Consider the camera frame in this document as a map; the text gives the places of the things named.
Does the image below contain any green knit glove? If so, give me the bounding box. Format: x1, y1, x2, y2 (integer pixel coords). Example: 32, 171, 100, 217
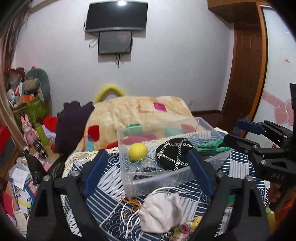
195, 139, 231, 156

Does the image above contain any black hat with chain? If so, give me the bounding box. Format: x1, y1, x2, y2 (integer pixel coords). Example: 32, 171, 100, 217
155, 138, 195, 171

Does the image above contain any silver shiny plastic bag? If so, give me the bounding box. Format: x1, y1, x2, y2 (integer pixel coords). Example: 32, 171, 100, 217
130, 157, 165, 180

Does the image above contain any yellow felt face ball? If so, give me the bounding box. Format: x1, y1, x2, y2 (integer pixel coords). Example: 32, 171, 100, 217
128, 143, 148, 162

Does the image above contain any person's right hand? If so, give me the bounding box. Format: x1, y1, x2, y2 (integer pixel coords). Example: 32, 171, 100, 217
268, 182, 289, 213

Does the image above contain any brown wooden door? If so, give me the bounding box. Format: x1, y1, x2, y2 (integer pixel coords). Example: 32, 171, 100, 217
218, 1, 266, 135

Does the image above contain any floral yellow pink cloth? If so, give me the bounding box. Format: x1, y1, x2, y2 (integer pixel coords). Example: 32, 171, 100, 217
169, 216, 203, 241

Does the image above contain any blue white patterned tablecloth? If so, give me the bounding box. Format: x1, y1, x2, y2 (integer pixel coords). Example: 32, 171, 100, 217
60, 126, 270, 241

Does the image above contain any pink rabbit figurine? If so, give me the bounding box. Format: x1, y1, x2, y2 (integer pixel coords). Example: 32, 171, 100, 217
21, 114, 40, 147

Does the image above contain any green cylindrical bottle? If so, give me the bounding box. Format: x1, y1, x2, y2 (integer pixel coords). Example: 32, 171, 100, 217
35, 123, 48, 145

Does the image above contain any dark purple garment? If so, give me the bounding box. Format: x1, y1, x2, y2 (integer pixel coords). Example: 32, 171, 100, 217
54, 101, 94, 156

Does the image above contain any red cloth item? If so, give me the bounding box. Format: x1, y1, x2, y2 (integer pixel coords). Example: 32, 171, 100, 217
43, 115, 58, 133

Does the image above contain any red orange box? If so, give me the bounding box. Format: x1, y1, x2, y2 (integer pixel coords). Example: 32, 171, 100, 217
0, 126, 11, 155

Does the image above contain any clear plastic storage bin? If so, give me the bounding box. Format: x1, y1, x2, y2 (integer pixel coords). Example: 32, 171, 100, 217
117, 117, 231, 197

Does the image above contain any green storage box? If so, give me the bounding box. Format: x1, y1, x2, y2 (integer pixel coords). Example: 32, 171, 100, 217
12, 97, 49, 128

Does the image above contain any beige patchwork blanket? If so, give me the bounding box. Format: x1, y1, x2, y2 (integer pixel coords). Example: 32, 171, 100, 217
75, 96, 206, 152

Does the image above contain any wooden overhead cabinet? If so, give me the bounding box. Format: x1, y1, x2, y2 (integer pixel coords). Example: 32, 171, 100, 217
208, 0, 270, 24

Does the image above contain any yellow green chair back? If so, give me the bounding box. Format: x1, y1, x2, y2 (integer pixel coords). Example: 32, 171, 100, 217
93, 84, 125, 104

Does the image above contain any grey green plush toy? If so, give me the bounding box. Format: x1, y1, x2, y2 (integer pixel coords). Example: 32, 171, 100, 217
22, 68, 51, 102

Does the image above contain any striped pink brown curtain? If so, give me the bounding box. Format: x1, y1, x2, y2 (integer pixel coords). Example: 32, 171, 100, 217
0, 0, 33, 151

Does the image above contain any white drawstring cloth pouch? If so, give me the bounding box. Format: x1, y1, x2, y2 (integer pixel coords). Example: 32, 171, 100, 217
138, 192, 182, 234

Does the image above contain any small black wall monitor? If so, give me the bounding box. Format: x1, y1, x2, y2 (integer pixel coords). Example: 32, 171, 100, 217
98, 31, 133, 55

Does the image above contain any large black wall television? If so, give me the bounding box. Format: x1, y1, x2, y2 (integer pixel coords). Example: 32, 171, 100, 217
85, 1, 148, 33

